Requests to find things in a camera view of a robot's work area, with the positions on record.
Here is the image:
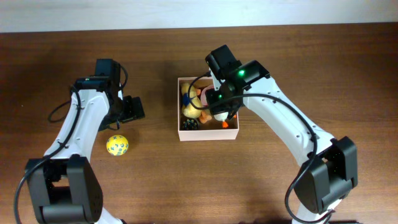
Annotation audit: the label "yellow ball blue letters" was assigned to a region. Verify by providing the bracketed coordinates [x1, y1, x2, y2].
[106, 135, 129, 156]

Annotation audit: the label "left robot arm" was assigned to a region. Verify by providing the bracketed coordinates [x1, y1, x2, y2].
[21, 58, 145, 223]

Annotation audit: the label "black round cap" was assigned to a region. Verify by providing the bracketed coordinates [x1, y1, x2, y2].
[182, 118, 199, 131]

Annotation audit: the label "yellow plush duck blue scarf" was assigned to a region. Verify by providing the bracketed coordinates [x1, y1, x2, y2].
[181, 83, 212, 124]

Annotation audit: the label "left black cable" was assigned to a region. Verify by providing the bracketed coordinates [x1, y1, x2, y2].
[13, 63, 129, 224]

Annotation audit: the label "white pink toy duck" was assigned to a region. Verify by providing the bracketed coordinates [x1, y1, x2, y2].
[213, 112, 238, 129]

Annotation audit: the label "pink cardboard box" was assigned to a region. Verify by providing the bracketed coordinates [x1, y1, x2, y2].
[177, 77, 239, 141]

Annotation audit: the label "red grey toy truck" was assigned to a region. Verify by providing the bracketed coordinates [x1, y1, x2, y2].
[200, 85, 214, 107]

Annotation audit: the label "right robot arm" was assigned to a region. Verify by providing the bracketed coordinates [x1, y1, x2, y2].
[205, 45, 358, 223]

